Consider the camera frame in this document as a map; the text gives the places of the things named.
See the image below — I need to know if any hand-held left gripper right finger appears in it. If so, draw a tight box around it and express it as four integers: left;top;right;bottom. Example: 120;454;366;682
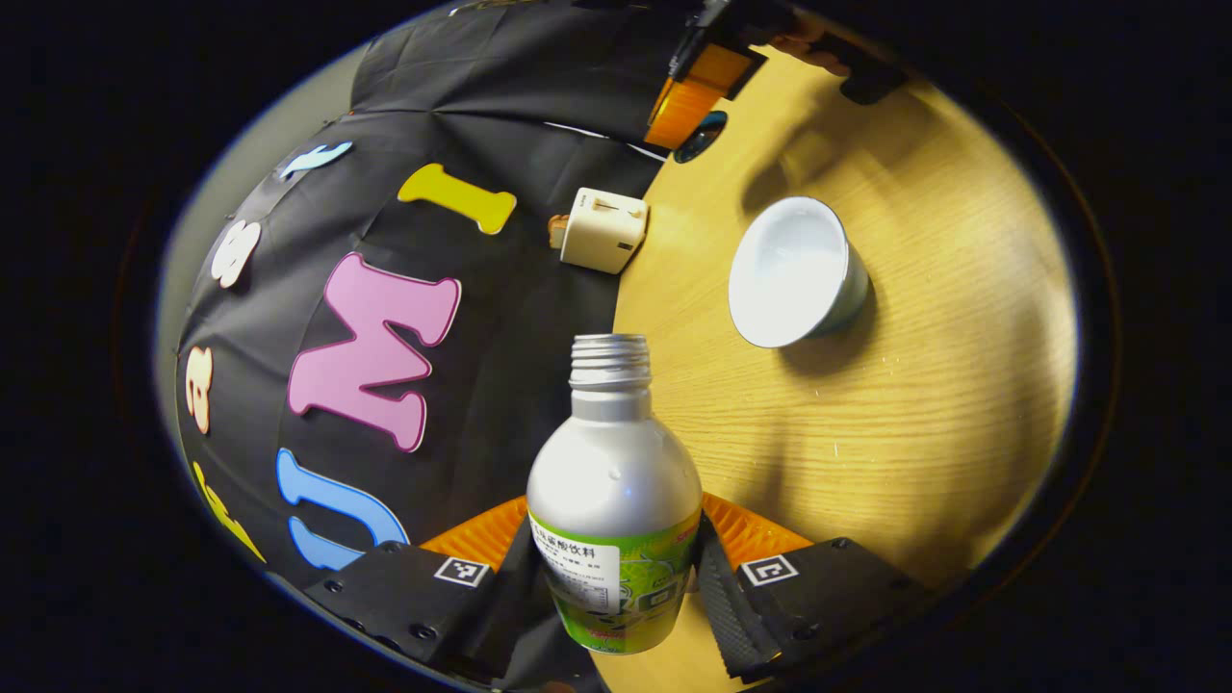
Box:
695;493;939;684

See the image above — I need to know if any white toaster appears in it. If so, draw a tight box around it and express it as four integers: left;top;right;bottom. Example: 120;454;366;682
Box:
560;187;650;276

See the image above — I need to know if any black backdrop cloth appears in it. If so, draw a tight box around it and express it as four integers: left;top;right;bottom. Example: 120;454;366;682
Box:
176;0;732;590

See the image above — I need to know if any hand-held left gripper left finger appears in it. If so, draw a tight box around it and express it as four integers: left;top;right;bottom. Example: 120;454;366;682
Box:
303;496;557;688

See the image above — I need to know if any silver green label water bottle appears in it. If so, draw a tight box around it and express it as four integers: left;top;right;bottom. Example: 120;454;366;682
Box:
526;333;705;656

